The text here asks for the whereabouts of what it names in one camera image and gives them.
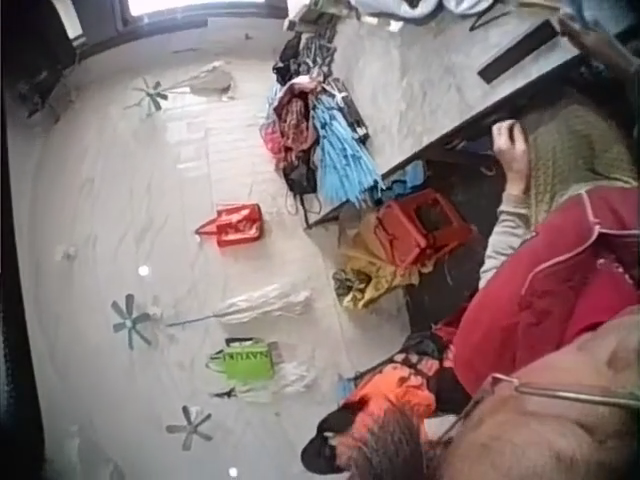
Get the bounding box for red shopping bag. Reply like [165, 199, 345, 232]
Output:
[193, 202, 265, 250]

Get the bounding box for grey marble table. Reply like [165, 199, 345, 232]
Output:
[299, 9, 596, 231]

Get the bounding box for green shopping bag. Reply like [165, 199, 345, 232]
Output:
[204, 337, 279, 385]

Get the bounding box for white plastic bag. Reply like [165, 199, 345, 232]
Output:
[239, 359, 321, 404]
[185, 59, 235, 97]
[215, 283, 314, 326]

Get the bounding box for red plastic stool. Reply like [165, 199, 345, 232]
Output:
[372, 188, 476, 271]

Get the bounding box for heap of mixed clothes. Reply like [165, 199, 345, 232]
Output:
[258, 19, 372, 226]

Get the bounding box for long black flat bar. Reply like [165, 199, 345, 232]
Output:
[476, 18, 560, 85]

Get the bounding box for person's right hand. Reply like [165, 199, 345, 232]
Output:
[557, 14, 632, 71]

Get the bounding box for dark furniture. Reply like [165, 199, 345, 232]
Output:
[9, 0, 86, 121]

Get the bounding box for heap of white blue cloths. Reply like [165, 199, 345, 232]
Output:
[349, 0, 501, 24]

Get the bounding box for person's legs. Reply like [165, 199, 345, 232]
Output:
[299, 332, 481, 476]

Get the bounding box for blue cloth under table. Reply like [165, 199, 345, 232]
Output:
[382, 160, 430, 197]

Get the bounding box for person's left hand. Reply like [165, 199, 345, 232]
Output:
[491, 118, 532, 198]

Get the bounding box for yellow crumpled cloth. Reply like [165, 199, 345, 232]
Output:
[331, 212, 426, 312]

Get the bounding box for blue pleated cloth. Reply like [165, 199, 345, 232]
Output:
[309, 94, 386, 210]

